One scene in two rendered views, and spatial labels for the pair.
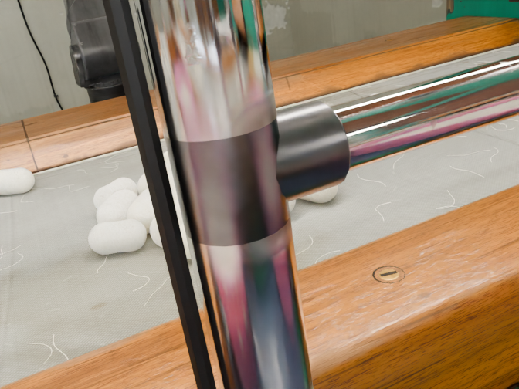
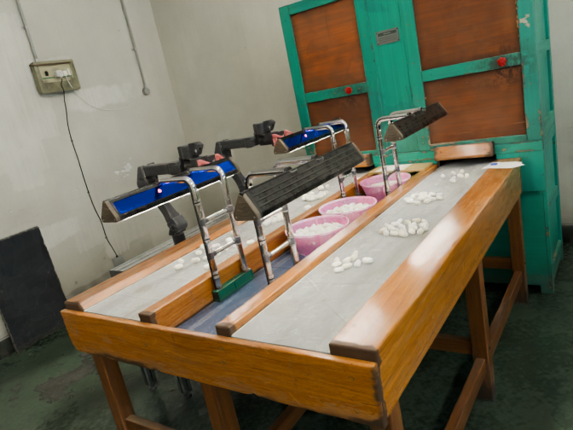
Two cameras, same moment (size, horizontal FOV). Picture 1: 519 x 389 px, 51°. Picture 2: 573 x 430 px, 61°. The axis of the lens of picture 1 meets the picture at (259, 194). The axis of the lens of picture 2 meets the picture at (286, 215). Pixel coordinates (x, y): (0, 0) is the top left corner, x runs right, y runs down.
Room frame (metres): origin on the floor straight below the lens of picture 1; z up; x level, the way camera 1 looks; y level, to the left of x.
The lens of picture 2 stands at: (-1.77, 1.48, 1.34)
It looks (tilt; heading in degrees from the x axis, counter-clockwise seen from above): 15 degrees down; 329
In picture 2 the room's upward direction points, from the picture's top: 12 degrees counter-clockwise
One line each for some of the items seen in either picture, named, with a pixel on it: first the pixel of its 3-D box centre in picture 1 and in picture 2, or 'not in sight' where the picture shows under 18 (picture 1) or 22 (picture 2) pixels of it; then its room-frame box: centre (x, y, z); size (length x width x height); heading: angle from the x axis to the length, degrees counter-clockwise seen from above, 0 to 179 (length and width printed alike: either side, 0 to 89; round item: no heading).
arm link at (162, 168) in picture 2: not in sight; (163, 175); (0.53, 0.73, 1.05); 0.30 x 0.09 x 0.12; 24
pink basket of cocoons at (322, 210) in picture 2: not in sight; (349, 214); (-0.08, 0.14, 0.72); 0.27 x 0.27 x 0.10
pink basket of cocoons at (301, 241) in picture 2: not in sight; (318, 235); (-0.18, 0.40, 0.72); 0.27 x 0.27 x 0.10
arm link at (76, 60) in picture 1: (106, 61); not in sight; (0.78, 0.18, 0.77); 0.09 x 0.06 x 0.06; 114
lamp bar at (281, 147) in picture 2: not in sight; (312, 133); (0.28, -0.01, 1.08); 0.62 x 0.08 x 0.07; 112
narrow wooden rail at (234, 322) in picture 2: not in sight; (366, 229); (-0.29, 0.23, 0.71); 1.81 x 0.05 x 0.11; 112
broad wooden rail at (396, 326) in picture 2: not in sight; (463, 238); (-0.65, 0.08, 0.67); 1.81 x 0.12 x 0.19; 112
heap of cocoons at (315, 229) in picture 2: not in sight; (319, 237); (-0.18, 0.39, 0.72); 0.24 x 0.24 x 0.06
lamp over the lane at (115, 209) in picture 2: not in sight; (177, 184); (-0.08, 0.89, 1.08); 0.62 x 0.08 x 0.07; 112
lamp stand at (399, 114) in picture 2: not in sight; (406, 159); (-0.16, -0.18, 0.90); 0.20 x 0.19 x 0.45; 112
